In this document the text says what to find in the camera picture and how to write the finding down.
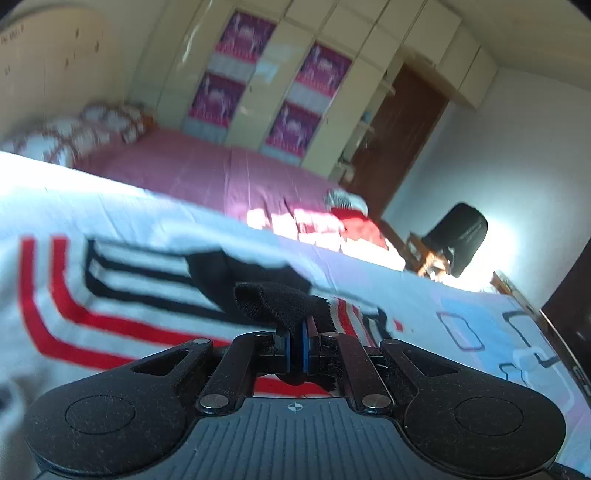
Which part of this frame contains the white red black striped sweater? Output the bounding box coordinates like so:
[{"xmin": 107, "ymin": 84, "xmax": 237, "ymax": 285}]
[{"xmin": 0, "ymin": 230, "xmax": 408, "ymax": 416}]

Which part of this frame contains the white pink folded garment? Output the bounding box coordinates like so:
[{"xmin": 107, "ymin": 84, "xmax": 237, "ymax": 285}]
[{"xmin": 245, "ymin": 208, "xmax": 345, "ymax": 251}]

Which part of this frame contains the red garment on bed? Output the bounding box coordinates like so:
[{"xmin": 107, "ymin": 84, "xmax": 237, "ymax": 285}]
[{"xmin": 331, "ymin": 208, "xmax": 387, "ymax": 249}]

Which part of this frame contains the wooden chair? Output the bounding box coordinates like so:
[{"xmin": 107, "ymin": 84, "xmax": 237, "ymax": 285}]
[{"xmin": 379, "ymin": 220, "xmax": 451, "ymax": 280}]

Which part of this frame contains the grey white folded garment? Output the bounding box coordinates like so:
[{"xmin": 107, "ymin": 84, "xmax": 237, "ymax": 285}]
[{"xmin": 325, "ymin": 189, "xmax": 369, "ymax": 215}]

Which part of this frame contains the light blue patterned bedsheet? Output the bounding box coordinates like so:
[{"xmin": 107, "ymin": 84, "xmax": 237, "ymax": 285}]
[{"xmin": 1, "ymin": 154, "xmax": 590, "ymax": 479}]

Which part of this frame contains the pink bed cover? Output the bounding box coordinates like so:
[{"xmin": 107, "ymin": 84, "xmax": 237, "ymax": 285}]
[{"xmin": 73, "ymin": 126, "xmax": 408, "ymax": 272}]

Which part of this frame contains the lower right pink poster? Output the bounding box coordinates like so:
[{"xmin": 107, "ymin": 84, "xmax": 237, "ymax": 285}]
[{"xmin": 264, "ymin": 101, "xmax": 322, "ymax": 158}]

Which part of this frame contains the pink poster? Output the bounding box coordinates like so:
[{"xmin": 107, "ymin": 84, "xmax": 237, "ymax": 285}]
[
  {"xmin": 188, "ymin": 72, "xmax": 245, "ymax": 129},
  {"xmin": 215, "ymin": 10, "xmax": 276, "ymax": 64},
  {"xmin": 295, "ymin": 43, "xmax": 352, "ymax": 98},
  {"xmin": 264, "ymin": 101, "xmax": 322, "ymax": 158}
]

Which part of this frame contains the lower left pink poster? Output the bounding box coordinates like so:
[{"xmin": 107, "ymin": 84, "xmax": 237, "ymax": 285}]
[{"xmin": 188, "ymin": 72, "xmax": 245, "ymax": 129}]

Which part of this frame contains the brown wooden door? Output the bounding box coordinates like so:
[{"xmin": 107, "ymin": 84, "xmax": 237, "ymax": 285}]
[{"xmin": 348, "ymin": 66, "xmax": 448, "ymax": 220}]

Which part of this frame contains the cream wardrobe with doors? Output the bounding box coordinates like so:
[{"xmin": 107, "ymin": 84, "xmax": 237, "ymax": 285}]
[{"xmin": 130, "ymin": 1, "xmax": 498, "ymax": 176}]

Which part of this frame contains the upper right pink poster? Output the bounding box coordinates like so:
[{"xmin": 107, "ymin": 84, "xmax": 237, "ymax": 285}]
[{"xmin": 295, "ymin": 43, "xmax": 352, "ymax": 98}]

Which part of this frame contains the far patterned pillow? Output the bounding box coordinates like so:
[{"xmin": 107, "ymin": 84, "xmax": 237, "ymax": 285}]
[{"xmin": 80, "ymin": 102, "xmax": 155, "ymax": 143}]

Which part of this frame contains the patterned pillow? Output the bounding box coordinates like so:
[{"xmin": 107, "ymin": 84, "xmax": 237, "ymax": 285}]
[
  {"xmin": 80, "ymin": 102, "xmax": 155, "ymax": 143},
  {"xmin": 1, "ymin": 117, "xmax": 117, "ymax": 168}
]

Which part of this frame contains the upper left pink poster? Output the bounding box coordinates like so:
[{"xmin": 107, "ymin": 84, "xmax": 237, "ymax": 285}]
[{"xmin": 215, "ymin": 10, "xmax": 276, "ymax": 64}]

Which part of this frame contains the near patterned pillow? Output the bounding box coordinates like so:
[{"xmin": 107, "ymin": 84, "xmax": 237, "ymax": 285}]
[{"xmin": 1, "ymin": 117, "xmax": 117, "ymax": 168}]

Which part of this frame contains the round cream wooden board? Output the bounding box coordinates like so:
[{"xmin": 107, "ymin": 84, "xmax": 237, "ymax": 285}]
[{"xmin": 0, "ymin": 6, "xmax": 124, "ymax": 136}]

